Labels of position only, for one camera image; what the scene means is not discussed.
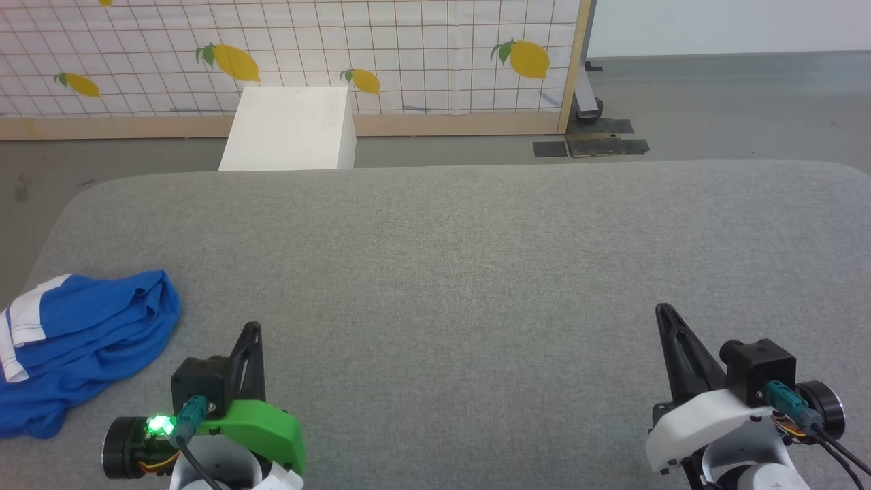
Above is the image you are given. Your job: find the grey fabric sofa seat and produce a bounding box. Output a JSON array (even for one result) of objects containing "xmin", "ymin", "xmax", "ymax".
[{"xmin": 0, "ymin": 160, "xmax": 871, "ymax": 490}]

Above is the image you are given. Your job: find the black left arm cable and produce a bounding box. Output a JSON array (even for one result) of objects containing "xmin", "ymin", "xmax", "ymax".
[{"xmin": 168, "ymin": 395, "xmax": 225, "ymax": 490}]

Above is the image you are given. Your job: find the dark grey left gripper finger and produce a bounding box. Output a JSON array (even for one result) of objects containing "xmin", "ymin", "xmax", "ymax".
[{"xmin": 227, "ymin": 321, "xmax": 267, "ymax": 404}]

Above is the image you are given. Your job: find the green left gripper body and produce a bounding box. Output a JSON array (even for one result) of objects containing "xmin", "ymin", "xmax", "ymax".
[{"xmin": 102, "ymin": 401, "xmax": 306, "ymax": 479}]

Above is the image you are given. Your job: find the blue garment with white trim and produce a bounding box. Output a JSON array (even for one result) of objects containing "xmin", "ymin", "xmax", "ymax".
[{"xmin": 0, "ymin": 269, "xmax": 182, "ymax": 440}]

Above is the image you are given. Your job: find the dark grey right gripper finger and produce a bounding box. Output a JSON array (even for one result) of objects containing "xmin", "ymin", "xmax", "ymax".
[{"xmin": 655, "ymin": 303, "xmax": 728, "ymax": 404}]

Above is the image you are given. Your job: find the white rectangular box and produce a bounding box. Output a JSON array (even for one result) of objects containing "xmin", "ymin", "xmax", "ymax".
[{"xmin": 218, "ymin": 86, "xmax": 357, "ymax": 172}]

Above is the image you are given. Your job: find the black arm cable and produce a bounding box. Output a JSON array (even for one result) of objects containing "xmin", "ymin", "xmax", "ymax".
[
  {"xmin": 168, "ymin": 395, "xmax": 225, "ymax": 490},
  {"xmin": 765, "ymin": 381, "xmax": 871, "ymax": 490}
]

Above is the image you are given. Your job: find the brown and black tape patch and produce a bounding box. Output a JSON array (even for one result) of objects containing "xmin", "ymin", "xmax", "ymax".
[{"xmin": 566, "ymin": 118, "xmax": 651, "ymax": 159}]

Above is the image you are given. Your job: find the lemon print partition panel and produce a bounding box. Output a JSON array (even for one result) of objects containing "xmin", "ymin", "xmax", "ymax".
[{"xmin": 0, "ymin": 0, "xmax": 594, "ymax": 141}]

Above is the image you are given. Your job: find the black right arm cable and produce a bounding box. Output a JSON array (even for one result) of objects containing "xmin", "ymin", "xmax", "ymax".
[{"xmin": 765, "ymin": 381, "xmax": 871, "ymax": 490}]

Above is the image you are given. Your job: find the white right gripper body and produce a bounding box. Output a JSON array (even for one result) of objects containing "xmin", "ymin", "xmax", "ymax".
[{"xmin": 644, "ymin": 380, "xmax": 847, "ymax": 474}]

